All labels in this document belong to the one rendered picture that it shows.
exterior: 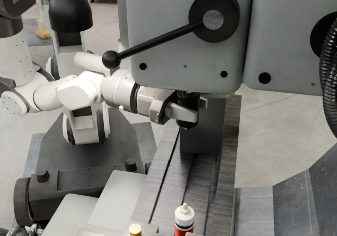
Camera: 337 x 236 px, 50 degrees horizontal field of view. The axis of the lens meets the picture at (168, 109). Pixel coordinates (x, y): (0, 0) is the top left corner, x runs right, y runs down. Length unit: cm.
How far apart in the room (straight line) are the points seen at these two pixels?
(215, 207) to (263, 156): 172
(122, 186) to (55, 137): 81
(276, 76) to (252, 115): 247
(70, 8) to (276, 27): 32
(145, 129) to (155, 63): 152
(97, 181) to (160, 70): 98
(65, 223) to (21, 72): 47
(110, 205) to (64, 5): 58
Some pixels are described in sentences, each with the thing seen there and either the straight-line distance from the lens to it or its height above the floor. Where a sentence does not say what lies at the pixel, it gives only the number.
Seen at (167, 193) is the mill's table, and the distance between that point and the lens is 93.
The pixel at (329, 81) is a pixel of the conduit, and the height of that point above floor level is 145.
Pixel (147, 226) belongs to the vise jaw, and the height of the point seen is 106.
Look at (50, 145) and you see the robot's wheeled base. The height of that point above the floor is 57.
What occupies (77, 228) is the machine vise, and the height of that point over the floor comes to 102.
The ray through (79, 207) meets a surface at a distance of 120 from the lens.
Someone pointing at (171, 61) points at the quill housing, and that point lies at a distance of 57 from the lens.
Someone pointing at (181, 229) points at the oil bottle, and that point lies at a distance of 78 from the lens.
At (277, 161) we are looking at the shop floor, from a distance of 258.
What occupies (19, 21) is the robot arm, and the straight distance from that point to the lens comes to 92.
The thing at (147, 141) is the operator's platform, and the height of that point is 40.
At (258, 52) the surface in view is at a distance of 53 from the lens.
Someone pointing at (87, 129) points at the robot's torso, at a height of 73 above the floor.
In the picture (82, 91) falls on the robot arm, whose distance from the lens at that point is 78.
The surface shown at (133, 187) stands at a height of 87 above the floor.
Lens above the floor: 161
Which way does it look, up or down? 33 degrees down
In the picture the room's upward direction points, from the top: straight up
